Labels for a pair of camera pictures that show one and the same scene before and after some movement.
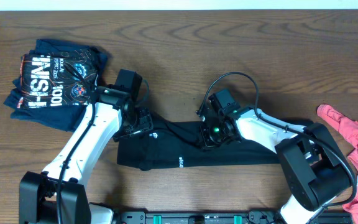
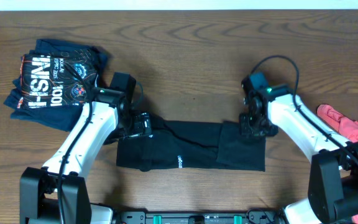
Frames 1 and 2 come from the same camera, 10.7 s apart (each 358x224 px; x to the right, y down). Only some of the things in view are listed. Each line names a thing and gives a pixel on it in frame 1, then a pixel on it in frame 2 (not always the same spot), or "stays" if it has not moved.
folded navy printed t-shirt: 58,81 stays
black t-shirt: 169,144 stays
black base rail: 222,218 stays
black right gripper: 206,142 → 245,129
